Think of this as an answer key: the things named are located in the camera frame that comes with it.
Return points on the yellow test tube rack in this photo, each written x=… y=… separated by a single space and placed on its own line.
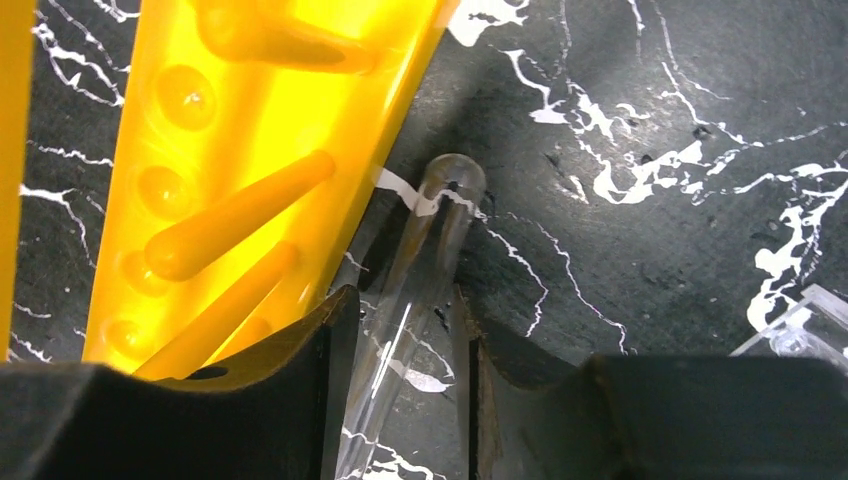
x=194 y=171

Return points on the glass test tube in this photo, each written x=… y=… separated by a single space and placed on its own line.
x=441 y=211

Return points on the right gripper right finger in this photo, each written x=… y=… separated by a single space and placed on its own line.
x=526 y=414

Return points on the clear acrylic tube rack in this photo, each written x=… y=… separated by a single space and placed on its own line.
x=815 y=328

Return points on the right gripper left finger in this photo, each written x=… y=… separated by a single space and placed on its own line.
x=272 y=411

